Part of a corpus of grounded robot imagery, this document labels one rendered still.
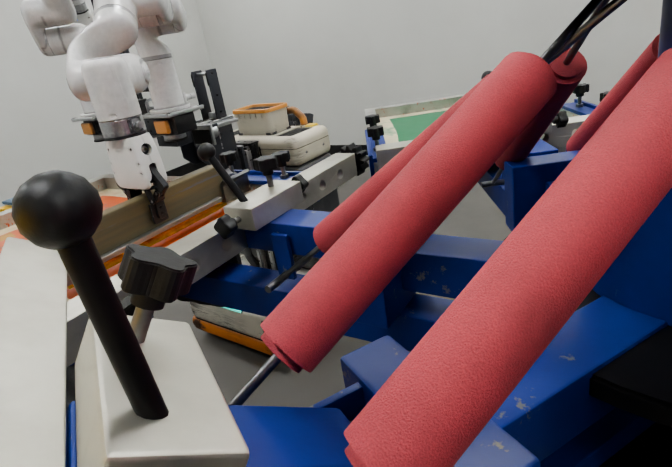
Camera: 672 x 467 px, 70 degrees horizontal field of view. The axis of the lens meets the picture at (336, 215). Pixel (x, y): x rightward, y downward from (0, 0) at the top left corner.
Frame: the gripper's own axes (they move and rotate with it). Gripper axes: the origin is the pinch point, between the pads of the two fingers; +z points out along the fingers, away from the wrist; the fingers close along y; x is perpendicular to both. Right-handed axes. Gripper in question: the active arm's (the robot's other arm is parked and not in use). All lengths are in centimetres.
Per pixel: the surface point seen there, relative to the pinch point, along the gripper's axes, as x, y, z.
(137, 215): 3.8, -1.5, -0.8
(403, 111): -115, -2, 6
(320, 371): -70, 27, 103
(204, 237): 9.7, -26.0, -1.7
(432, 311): 1, -57, 11
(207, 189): -13.8, -1.5, 0.5
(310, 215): -0.9, -38.0, -1.6
